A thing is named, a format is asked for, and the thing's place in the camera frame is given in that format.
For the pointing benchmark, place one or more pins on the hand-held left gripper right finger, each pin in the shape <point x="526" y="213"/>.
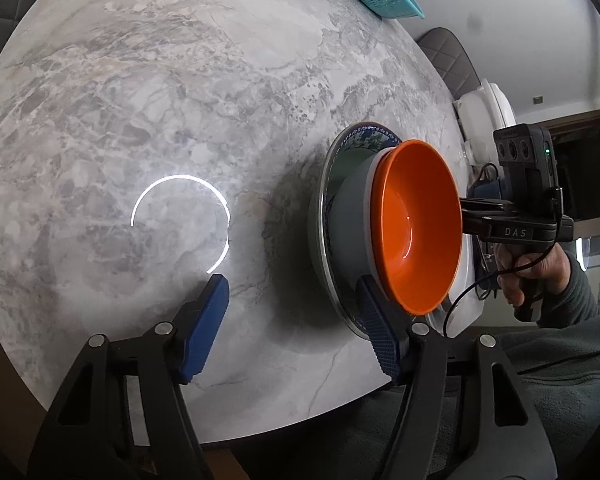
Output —
<point x="380" y="335"/>

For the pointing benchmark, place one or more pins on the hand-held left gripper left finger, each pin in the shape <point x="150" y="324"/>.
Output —
<point x="205" y="325"/>

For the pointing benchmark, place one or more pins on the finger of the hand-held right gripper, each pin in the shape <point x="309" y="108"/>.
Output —
<point x="472" y="215"/>

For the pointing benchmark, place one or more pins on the orange bowl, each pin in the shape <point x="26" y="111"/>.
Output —
<point x="415" y="220"/>

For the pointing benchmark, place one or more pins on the white round plate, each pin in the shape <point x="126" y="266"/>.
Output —
<point x="469" y="305"/>

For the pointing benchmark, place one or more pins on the shallow white bowl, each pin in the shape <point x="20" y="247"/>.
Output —
<point x="347" y="225"/>

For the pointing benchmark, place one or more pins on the green bowl with blue pattern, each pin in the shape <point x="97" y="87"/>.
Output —
<point x="336" y="175"/>

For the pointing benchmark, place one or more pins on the person's right forearm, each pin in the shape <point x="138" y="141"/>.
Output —
<point x="585" y="305"/>

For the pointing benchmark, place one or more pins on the person's right hand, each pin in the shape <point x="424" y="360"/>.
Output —
<point x="550" y="270"/>

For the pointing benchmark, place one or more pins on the navy blue kitchen appliance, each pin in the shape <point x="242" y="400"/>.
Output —
<point x="485" y="187"/>

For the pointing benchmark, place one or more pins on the white rice cooker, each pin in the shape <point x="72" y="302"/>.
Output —
<point x="485" y="110"/>

